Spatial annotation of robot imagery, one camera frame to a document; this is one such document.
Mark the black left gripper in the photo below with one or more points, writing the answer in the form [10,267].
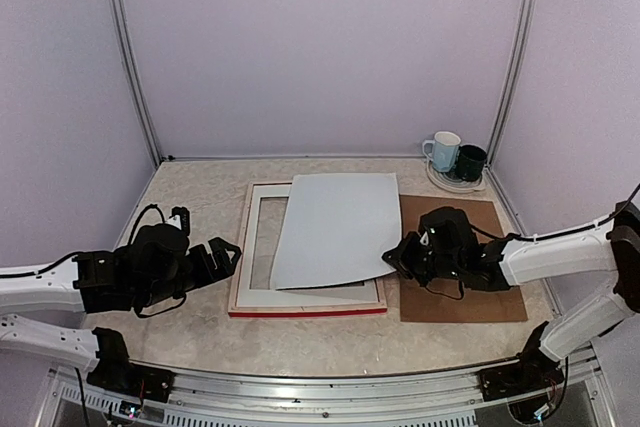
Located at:
[223,268]

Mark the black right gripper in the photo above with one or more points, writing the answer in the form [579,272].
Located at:
[400,258]

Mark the red sunset photo white border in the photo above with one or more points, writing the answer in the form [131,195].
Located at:
[336,228]

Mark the red wooden picture frame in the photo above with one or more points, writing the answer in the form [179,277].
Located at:
[246,301]

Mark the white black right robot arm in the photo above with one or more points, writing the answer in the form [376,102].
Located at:
[608,244]

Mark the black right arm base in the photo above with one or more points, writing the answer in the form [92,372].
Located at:
[533,370]

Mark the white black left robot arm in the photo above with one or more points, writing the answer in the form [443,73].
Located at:
[158,265]

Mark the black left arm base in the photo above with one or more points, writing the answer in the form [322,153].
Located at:
[116,373]

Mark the white plate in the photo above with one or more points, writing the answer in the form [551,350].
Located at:
[453,184]

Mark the light blue mug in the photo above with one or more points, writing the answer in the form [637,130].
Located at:
[442,150]

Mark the dark green mug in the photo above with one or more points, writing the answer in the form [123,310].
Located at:
[470,163]

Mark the brown frame backing board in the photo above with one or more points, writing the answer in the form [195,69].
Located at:
[442,301]

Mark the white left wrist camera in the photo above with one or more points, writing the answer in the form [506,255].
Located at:
[180,218]

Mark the aluminium front rail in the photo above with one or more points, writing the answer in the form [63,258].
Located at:
[449,397]

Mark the right aluminium corner post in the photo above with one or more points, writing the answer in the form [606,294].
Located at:
[516,59]

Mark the aluminium corner post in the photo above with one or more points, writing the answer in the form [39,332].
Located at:
[133,80]
[516,59]

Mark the left aluminium corner post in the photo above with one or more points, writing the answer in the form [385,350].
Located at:
[133,80]

